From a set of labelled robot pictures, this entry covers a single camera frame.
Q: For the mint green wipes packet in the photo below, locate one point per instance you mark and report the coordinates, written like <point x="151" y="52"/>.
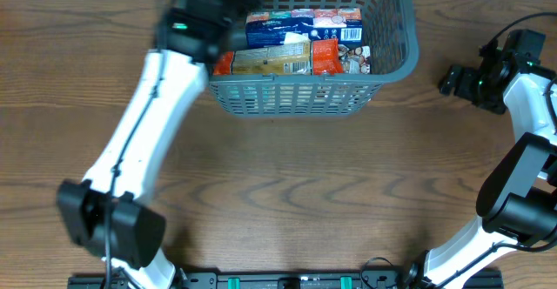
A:
<point x="239" y="95"/>

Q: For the grey plastic basket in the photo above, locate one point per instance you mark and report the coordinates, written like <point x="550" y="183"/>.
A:
<point x="389" y="31"/>

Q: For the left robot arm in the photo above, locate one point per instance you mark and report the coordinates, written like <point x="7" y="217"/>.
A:
<point x="108" y="212"/>

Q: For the blue tissue pack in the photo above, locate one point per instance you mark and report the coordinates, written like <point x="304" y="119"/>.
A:
<point x="269" y="28"/>

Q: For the brown white snack bag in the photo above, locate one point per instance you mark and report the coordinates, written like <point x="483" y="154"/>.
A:
<point x="356" y="60"/>

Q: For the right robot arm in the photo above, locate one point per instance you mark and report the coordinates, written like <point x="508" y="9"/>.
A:
<point x="512" y="215"/>

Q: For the red orange snack packet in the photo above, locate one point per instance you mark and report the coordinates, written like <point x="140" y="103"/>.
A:
<point x="305" y="58"/>

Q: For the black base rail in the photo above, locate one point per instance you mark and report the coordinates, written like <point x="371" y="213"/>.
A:
<point x="485" y="279"/>

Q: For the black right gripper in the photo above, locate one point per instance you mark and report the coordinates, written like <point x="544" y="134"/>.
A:
<point x="463" y="85"/>

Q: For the beige snack bag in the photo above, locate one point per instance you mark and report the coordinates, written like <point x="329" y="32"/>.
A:
<point x="295" y="38"/>

